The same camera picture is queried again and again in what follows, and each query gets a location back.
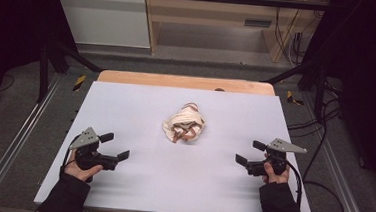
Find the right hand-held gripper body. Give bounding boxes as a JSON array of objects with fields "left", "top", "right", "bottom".
[{"left": 245, "top": 135, "right": 309, "bottom": 180}]

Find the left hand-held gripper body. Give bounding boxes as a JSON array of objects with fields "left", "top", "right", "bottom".
[{"left": 65, "top": 125, "right": 122, "bottom": 185}]

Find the cream brown-striped cloth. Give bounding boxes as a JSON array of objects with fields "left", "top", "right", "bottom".
[{"left": 160, "top": 99, "right": 208, "bottom": 146}]

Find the person's left hand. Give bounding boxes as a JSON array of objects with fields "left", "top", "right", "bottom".
[{"left": 62, "top": 148, "right": 106, "bottom": 184}]

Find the person's right hand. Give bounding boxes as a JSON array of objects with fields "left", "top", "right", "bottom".
[{"left": 261, "top": 152, "right": 292, "bottom": 186}]

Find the white foam board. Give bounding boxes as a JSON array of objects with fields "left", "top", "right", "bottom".
[{"left": 33, "top": 77, "right": 324, "bottom": 212}]

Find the yellow black tape marker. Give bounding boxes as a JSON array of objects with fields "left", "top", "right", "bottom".
[
  {"left": 285, "top": 90, "right": 305, "bottom": 107},
  {"left": 72, "top": 74, "right": 88, "bottom": 93}
]

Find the black metal stand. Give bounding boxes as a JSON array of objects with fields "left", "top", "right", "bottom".
[
  {"left": 35, "top": 39, "right": 106, "bottom": 108},
  {"left": 258, "top": 54, "right": 331, "bottom": 125}
]

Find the wooden table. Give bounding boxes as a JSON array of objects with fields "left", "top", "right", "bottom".
[{"left": 96, "top": 69, "right": 277, "bottom": 97}]

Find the white cabinet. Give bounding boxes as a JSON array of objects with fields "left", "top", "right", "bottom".
[{"left": 46, "top": 0, "right": 155, "bottom": 50}]

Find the dark curtain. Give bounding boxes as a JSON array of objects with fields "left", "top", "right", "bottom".
[
  {"left": 291, "top": 0, "right": 376, "bottom": 200},
  {"left": 0, "top": 0, "right": 82, "bottom": 126}
]

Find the light wooden shelf unit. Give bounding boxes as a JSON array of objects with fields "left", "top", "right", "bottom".
[{"left": 139, "top": 0, "right": 332, "bottom": 68}]

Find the left hand-held gripper cable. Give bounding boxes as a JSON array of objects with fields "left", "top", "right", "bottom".
[{"left": 58, "top": 133, "right": 82, "bottom": 180}]

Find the hand-held gripper cable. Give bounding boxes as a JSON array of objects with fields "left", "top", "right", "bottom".
[
  {"left": 280, "top": 159, "right": 306, "bottom": 209},
  {"left": 58, "top": 133, "right": 82, "bottom": 180}
]

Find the right hand-held gripper cable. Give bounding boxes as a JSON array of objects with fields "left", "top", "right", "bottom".
[{"left": 280, "top": 159, "right": 306, "bottom": 209}]

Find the black floor cable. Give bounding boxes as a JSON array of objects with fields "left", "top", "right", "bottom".
[{"left": 280, "top": 77, "right": 355, "bottom": 212}]

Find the aluminium floor rail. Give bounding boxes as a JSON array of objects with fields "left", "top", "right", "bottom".
[
  {"left": 293, "top": 92, "right": 376, "bottom": 212},
  {"left": 0, "top": 69, "right": 65, "bottom": 212}
]

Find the bundle of hanging cables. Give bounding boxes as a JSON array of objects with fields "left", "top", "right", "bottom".
[{"left": 269, "top": 0, "right": 327, "bottom": 70}]

